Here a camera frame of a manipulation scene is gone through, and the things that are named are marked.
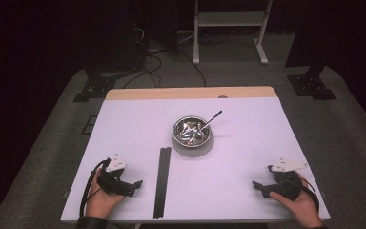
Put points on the person's left hand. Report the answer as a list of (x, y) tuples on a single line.
[(100, 203)]

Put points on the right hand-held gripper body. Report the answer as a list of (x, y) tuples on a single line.
[(287, 187)]

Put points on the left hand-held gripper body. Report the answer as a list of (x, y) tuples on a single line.
[(111, 183)]

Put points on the black stand base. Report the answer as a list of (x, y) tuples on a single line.
[(95, 88), (311, 84)]

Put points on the white desk frame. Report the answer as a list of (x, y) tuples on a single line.
[(230, 19)]

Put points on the dark equipment cabinet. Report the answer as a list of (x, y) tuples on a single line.
[(111, 35)]

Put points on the white table mat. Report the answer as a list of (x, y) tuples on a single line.
[(235, 178)]

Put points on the person's right hand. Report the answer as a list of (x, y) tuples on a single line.
[(301, 208)]

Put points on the stainless steel bowl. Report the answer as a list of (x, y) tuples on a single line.
[(184, 122)]

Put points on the metal spoon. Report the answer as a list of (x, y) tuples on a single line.
[(213, 117)]

